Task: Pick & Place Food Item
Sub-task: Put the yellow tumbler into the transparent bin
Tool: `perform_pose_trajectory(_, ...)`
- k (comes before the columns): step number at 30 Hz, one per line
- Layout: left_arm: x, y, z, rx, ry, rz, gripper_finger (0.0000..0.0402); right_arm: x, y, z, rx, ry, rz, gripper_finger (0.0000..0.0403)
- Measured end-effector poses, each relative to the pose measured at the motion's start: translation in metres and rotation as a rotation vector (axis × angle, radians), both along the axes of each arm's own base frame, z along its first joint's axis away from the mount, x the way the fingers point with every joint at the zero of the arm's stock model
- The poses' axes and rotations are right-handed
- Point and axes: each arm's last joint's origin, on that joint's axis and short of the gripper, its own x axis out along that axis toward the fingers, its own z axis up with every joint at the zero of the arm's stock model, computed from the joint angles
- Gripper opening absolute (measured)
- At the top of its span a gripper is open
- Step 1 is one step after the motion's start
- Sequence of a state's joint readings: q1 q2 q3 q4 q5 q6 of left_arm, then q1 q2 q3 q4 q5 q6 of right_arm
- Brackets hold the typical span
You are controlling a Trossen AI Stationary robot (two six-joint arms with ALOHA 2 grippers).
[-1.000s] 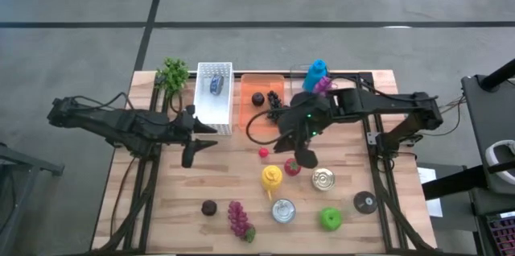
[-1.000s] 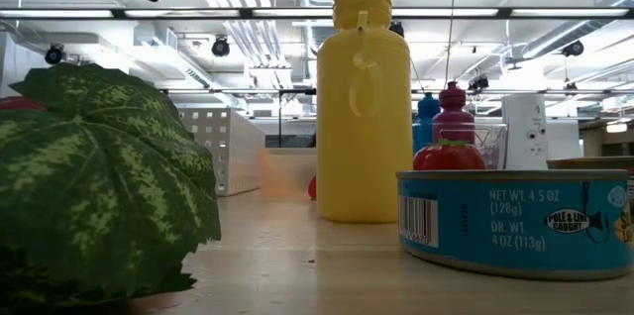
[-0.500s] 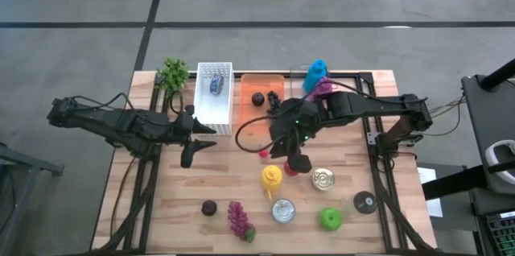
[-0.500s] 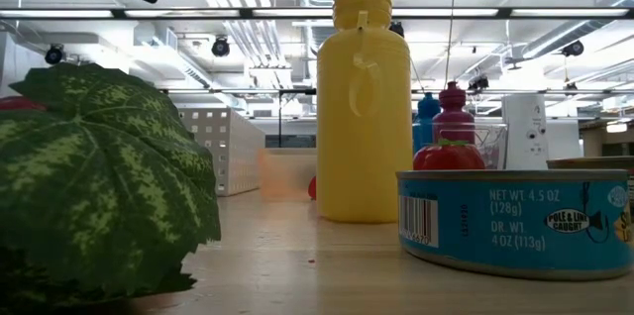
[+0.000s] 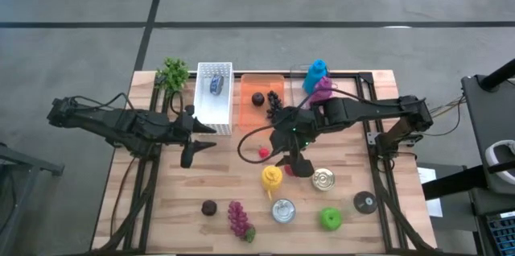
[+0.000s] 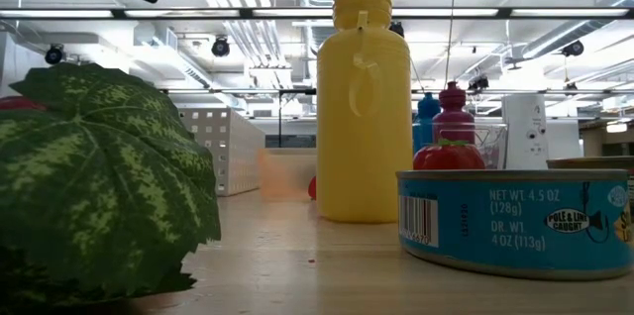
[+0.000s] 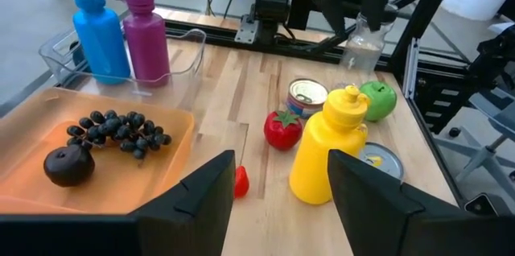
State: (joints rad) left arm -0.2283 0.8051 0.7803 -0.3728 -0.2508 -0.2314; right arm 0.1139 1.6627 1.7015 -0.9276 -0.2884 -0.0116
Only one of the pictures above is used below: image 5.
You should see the purple toy grape bunch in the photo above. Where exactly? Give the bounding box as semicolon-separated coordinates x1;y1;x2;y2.
227;200;257;244

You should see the green artificial plant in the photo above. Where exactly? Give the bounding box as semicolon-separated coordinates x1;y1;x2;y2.
154;57;190;98

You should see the black side desk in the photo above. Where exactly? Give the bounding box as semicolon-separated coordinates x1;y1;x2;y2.
460;74;515;256

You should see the clear plastic bin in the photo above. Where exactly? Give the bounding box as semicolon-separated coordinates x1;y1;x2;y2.
289;64;340;122

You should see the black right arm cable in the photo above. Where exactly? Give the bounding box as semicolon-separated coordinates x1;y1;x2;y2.
236;124;291;165

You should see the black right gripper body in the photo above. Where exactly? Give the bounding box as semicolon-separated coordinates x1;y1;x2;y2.
270;105;323;155

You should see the magenta squeeze bottle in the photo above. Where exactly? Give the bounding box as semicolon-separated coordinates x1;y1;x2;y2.
307;76;335;108

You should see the black pole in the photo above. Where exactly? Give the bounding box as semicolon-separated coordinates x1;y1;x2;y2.
480;58;515;91

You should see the teal label tuna can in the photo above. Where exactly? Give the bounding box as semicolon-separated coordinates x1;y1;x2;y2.
271;198;297;224

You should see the orange translucent bin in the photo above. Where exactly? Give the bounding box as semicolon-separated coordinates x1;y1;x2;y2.
238;73;286;133

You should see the yellow squeeze bottle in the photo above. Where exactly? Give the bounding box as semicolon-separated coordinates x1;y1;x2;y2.
261;165;284;201

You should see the blue squeeze bottle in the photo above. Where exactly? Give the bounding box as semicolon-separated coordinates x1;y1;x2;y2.
302;59;329;95

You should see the dark brown toy fruit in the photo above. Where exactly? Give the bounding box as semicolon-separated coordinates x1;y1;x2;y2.
200;199;218;217

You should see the small can cream lid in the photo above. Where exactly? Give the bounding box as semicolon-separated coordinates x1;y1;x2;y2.
311;167;336;192

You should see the white paper sheet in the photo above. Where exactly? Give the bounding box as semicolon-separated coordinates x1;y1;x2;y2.
416;166;443;219

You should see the grey metal stand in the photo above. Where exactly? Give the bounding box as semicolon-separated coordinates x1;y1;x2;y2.
0;142;65;256

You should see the green toy apple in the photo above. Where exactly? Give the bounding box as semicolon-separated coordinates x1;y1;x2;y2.
319;206;344;232

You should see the black aluminium rig frame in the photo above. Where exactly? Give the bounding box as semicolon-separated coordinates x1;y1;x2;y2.
94;69;438;255

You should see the backlit keyboard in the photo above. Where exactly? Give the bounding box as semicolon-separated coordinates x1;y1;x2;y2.
484;210;515;256

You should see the black toy grape bunch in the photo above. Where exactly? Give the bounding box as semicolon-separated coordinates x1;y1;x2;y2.
266;89;284;122

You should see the blue label can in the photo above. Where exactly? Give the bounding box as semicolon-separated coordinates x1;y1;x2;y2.
208;74;225;96

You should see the white perforated bin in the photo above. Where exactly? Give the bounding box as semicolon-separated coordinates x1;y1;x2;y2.
192;61;234;136

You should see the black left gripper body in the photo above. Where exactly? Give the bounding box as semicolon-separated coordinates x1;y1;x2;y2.
159;110;195;155

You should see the black horizontal bar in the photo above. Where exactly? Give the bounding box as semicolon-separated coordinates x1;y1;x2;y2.
421;162;515;201

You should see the black round puck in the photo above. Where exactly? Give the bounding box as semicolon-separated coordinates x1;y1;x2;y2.
352;190;378;215

